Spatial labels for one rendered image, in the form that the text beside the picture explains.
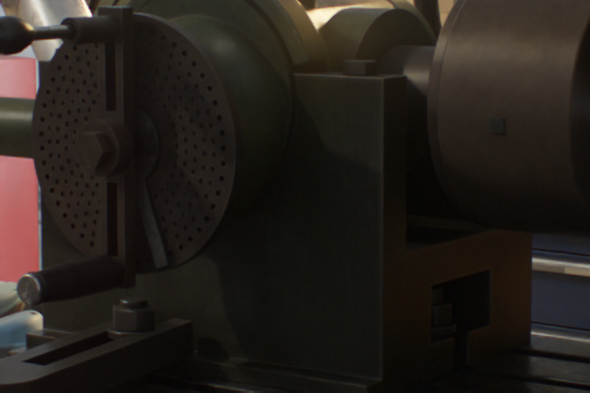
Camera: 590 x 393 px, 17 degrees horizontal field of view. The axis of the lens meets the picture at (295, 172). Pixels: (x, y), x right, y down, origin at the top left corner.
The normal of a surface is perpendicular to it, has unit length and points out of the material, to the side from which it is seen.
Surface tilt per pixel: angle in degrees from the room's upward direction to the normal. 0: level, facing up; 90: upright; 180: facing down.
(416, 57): 34
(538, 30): 54
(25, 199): 90
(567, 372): 0
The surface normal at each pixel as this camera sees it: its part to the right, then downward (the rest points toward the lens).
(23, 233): 0.60, 0.10
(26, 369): -0.04, -0.98
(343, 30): -0.38, -0.67
